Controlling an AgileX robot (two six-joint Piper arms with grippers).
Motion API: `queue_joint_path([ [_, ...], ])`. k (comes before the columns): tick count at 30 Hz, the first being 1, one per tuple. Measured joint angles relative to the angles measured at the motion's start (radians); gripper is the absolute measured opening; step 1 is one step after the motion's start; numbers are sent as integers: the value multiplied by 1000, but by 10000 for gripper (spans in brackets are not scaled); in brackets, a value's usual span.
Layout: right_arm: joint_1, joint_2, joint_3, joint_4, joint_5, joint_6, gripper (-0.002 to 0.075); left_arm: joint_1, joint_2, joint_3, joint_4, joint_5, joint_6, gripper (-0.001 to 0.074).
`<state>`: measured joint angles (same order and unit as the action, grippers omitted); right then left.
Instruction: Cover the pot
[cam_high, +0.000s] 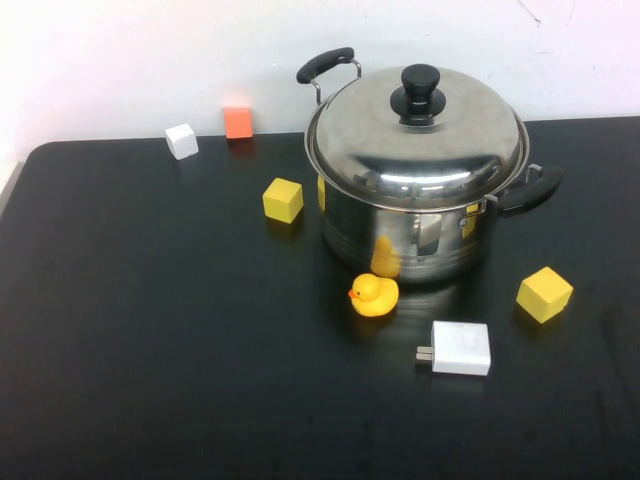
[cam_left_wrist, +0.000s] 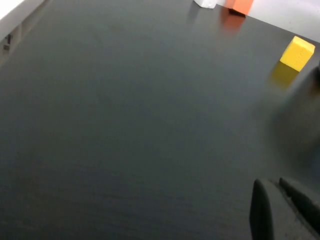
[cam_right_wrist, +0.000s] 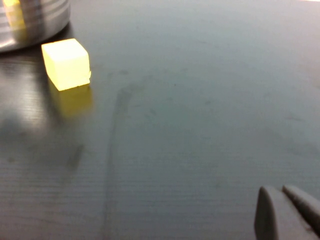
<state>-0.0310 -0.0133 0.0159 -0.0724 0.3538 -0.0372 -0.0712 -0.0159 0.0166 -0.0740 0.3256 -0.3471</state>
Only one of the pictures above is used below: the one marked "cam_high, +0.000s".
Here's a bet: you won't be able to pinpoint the yellow rubber duck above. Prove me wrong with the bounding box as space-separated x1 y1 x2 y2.
347 272 400 318

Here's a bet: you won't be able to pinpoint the stainless steel pot black handles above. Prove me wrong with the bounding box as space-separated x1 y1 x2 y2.
295 46 566 285

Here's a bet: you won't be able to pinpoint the yellow foam cube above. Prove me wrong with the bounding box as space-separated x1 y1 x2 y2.
261 176 305 222
515 266 575 325

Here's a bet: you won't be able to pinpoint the white power adapter plug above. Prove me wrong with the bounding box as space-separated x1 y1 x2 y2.
414 320 492 377

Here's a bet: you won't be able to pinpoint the steel lid with black knob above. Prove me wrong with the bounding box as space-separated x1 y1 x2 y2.
304 63 527 210

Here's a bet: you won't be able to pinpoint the orange foam cube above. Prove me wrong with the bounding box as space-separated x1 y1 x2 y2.
223 105 253 140

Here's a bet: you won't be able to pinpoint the white foam cube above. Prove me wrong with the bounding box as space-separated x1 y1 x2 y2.
164 122 200 161

